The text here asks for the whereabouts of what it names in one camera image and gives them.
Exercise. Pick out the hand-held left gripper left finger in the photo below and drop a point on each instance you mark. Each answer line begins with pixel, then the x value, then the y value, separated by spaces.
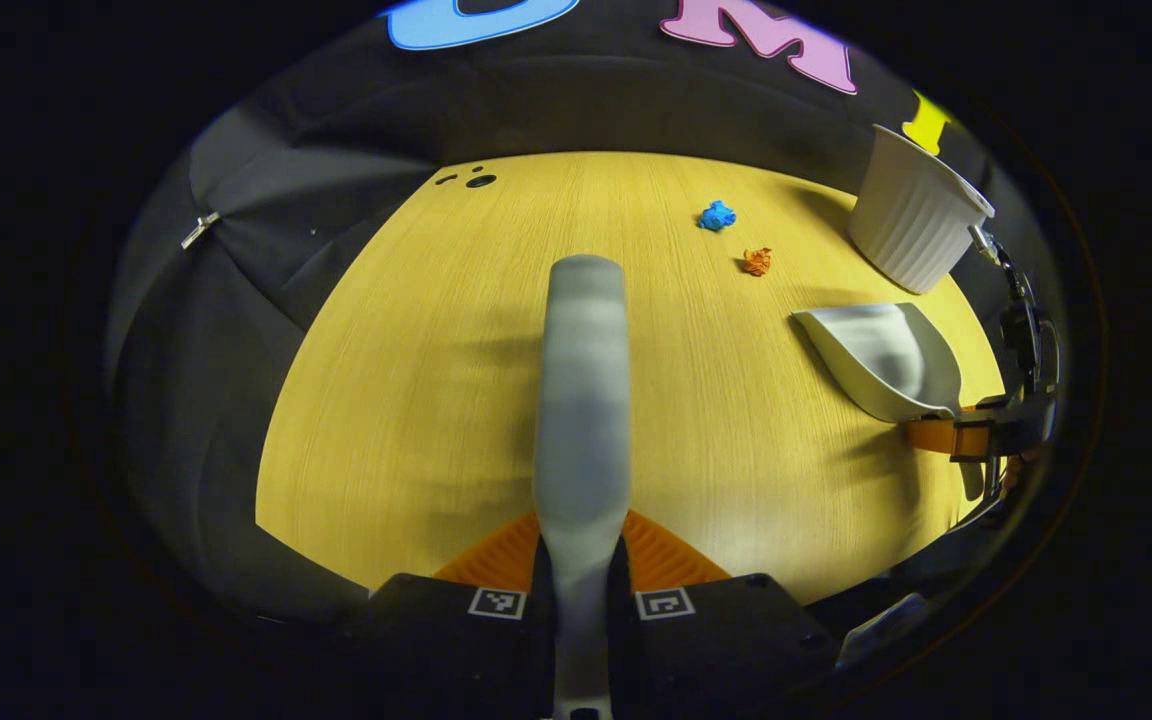
pixel 436 640

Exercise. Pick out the metal clamp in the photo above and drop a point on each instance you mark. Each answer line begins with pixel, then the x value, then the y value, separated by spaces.
pixel 984 243

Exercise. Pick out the orange paper ball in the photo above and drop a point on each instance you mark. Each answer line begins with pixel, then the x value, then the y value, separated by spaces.
pixel 758 262

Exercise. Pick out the silver cloth clip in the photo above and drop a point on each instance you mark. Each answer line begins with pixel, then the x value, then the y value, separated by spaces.
pixel 200 231

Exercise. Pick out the small white broom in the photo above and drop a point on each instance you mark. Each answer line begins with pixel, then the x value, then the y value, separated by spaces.
pixel 584 400

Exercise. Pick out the blue paper ball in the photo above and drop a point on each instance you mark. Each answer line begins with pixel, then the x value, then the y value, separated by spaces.
pixel 717 215

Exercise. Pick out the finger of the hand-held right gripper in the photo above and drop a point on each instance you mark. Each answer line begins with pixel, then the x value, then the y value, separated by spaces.
pixel 986 405
pixel 936 437

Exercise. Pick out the white dustpan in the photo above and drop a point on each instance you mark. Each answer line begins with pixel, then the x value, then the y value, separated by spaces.
pixel 881 360

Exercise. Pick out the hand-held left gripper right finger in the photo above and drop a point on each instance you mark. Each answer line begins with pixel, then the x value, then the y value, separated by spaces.
pixel 706 650

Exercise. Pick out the white ribbed garbage bin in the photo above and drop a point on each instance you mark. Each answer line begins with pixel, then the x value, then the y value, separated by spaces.
pixel 911 225

